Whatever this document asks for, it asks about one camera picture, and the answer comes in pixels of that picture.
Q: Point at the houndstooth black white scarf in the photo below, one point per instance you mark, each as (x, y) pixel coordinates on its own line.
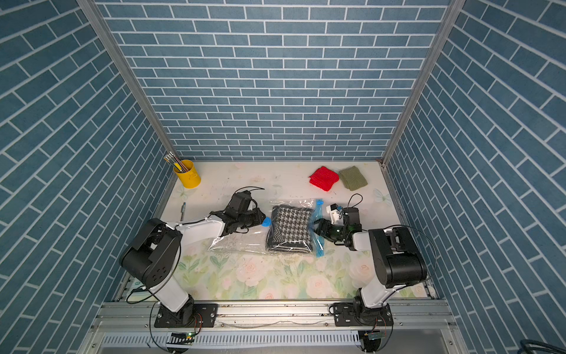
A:
(289, 230)

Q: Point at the grey pen on table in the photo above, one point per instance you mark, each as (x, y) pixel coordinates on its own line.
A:
(183, 208)

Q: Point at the yellow pencil cup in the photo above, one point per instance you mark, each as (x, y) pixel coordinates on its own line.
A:
(187, 174)

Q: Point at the olive green knitted scarf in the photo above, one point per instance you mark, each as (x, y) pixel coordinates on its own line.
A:
(352, 178)

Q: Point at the pencils in cup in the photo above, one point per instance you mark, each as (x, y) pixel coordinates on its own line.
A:
(172, 160)

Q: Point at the aluminium front rail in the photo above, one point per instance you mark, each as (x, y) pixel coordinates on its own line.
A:
(269, 326)

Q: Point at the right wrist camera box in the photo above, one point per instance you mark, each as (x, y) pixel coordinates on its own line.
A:
(335, 212)

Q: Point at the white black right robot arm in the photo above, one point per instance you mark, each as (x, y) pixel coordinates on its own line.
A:
(398, 262)

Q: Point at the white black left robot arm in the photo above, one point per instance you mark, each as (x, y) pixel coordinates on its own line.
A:
(154, 254)

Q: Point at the aluminium corner post right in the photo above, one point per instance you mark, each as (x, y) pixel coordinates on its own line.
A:
(440, 39)

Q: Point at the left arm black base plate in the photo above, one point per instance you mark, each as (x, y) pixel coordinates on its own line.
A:
(185, 315)

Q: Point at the red knitted scarf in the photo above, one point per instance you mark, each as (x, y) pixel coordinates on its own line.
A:
(324, 178)

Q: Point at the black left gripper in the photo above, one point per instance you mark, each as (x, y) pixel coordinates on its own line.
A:
(259, 217)

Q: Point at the aluminium corner post left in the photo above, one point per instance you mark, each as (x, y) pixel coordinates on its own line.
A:
(103, 31)

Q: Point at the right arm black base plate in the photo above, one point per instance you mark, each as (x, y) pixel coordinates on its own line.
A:
(362, 315)

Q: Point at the clear plastic vacuum bag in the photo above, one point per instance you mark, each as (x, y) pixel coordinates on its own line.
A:
(254, 241)

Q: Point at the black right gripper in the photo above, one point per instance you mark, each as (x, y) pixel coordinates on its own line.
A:
(323, 223)

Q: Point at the aluminium corner post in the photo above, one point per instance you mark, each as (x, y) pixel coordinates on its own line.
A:
(440, 39)
(103, 31)

